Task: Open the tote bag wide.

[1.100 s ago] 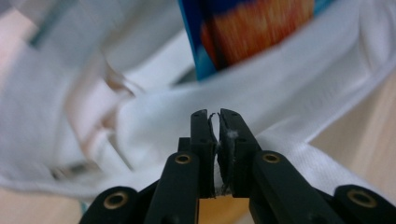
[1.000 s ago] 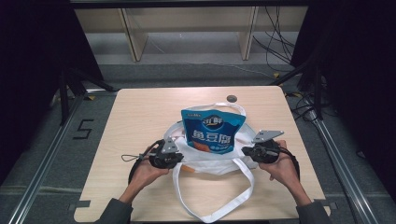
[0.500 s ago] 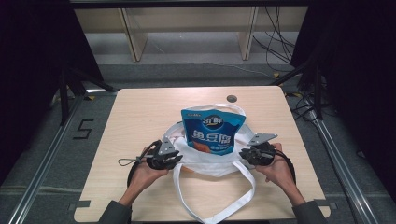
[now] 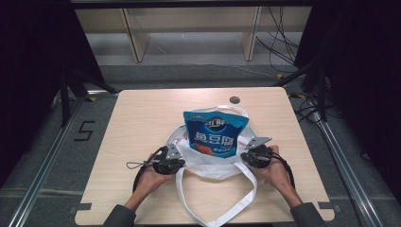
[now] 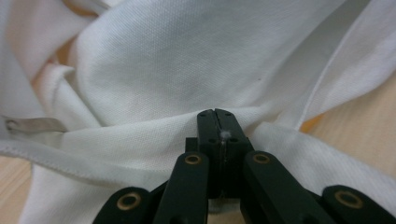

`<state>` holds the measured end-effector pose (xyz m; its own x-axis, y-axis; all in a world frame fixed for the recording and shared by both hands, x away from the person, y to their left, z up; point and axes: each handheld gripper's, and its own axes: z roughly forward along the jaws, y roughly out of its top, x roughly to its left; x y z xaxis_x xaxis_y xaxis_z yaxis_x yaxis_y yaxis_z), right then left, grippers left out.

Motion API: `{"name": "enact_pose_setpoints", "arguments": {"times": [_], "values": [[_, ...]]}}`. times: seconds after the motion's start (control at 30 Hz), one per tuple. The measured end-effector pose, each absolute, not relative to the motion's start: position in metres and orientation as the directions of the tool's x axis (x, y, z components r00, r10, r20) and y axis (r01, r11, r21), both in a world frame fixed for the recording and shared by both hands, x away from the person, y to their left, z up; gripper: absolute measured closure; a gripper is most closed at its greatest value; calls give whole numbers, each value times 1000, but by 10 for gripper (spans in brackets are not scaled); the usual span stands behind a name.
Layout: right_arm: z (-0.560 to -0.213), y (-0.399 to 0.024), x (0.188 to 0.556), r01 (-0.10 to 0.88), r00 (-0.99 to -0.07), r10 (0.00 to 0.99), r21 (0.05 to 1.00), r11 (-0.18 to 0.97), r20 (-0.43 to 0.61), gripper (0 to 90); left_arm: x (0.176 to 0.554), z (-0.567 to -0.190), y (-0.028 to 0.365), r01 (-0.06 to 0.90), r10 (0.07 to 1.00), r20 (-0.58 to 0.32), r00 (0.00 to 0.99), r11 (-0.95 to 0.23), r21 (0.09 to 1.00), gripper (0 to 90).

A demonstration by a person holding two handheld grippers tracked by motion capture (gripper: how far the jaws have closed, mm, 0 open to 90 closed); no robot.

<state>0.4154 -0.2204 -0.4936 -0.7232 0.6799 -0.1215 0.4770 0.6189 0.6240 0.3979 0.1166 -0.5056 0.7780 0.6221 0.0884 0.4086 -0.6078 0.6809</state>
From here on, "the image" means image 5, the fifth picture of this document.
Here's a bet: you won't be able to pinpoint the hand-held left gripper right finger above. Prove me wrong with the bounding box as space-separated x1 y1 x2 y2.
214 107 255 200

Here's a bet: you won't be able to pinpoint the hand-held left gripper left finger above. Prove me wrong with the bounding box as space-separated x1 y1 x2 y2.
185 108 224 200

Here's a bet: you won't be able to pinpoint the white tote bag coloured patches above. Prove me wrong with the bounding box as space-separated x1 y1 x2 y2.
0 0 396 224

